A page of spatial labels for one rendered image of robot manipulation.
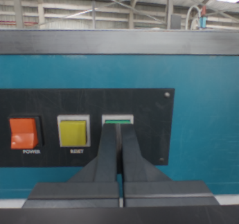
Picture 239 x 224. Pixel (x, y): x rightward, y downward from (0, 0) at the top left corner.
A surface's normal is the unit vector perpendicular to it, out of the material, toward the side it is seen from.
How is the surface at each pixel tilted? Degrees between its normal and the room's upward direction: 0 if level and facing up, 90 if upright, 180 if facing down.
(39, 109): 90
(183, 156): 90
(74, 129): 90
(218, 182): 90
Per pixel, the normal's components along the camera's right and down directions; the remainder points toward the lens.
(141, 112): 0.03, 0.26
